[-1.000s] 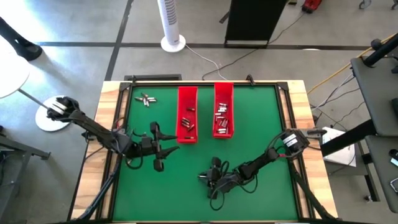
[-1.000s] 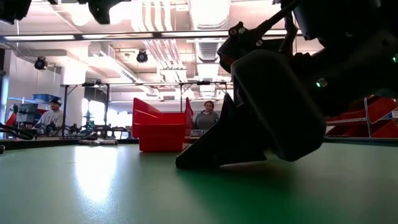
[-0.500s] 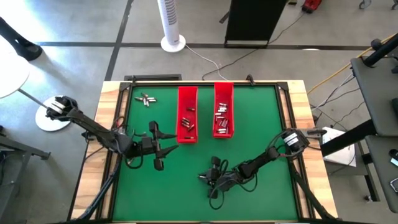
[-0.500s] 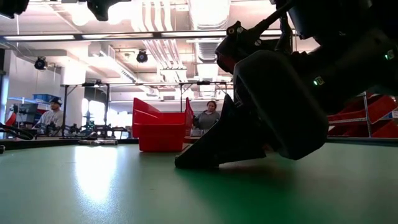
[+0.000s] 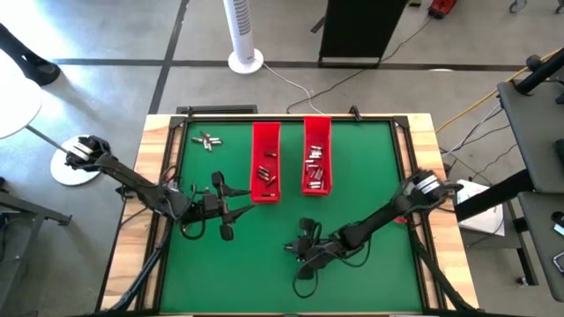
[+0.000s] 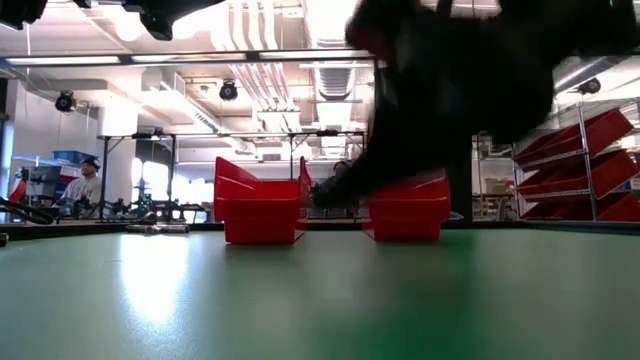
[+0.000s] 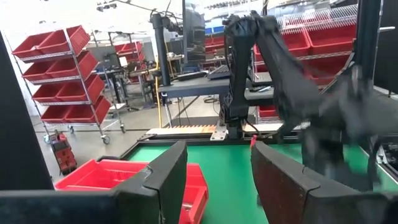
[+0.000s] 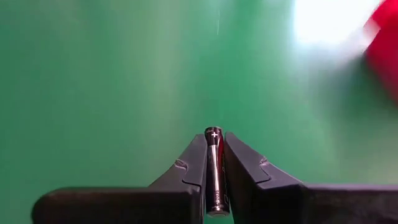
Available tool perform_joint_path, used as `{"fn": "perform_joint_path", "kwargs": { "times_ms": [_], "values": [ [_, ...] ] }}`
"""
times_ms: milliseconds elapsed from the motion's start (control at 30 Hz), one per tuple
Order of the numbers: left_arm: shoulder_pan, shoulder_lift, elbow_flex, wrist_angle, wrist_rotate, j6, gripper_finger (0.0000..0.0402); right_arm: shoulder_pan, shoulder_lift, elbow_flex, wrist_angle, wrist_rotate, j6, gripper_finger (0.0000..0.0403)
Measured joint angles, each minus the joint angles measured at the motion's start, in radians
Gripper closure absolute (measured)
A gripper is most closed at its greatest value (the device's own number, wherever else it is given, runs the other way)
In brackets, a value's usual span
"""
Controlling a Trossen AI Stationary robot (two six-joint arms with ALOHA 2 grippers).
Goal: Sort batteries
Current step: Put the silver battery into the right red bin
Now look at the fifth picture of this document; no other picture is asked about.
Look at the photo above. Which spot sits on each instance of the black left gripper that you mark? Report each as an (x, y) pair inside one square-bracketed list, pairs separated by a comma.
[(209, 206)]

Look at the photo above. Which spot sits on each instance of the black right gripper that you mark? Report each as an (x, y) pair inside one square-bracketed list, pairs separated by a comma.
[(319, 253)]

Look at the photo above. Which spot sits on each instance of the long red plastic bin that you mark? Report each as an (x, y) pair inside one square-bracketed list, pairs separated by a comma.
[(324, 132), (255, 132)]

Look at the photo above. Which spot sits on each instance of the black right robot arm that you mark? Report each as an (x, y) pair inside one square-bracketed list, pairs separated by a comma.
[(374, 220)]

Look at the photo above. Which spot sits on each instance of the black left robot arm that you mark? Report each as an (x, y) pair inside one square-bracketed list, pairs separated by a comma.
[(132, 180)]

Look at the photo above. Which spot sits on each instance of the green table mat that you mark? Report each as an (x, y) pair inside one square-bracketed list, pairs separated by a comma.
[(229, 273)]

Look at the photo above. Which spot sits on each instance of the black rectangular bar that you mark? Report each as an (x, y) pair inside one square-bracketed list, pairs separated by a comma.
[(216, 109)]

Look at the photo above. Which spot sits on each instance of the black clamp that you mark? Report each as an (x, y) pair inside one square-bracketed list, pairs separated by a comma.
[(189, 111), (355, 113)]

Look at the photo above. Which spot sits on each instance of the white tower fan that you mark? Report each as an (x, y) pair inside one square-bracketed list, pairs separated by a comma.
[(240, 26)]

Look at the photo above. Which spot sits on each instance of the grey metal stand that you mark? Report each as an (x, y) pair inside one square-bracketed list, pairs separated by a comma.
[(44, 212)]

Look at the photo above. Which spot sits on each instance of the white box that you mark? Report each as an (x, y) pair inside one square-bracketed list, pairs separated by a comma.
[(484, 220)]

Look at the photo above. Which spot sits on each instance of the black beam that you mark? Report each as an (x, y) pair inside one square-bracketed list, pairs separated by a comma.
[(493, 196)]

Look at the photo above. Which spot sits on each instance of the black stand leg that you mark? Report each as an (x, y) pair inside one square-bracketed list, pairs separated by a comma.
[(42, 72)]

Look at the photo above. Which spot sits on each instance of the grey workstation desk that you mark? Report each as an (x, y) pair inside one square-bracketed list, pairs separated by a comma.
[(537, 132)]

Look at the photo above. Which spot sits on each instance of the red black tool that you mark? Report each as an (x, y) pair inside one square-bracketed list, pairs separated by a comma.
[(442, 8)]

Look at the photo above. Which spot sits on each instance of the black pole with knob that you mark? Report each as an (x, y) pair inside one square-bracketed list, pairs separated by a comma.
[(542, 75)]

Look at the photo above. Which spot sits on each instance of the black aluminium table frame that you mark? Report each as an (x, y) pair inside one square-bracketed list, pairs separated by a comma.
[(220, 118)]

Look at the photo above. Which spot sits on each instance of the white round pedestal table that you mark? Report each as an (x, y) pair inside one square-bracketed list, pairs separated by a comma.
[(17, 101)]

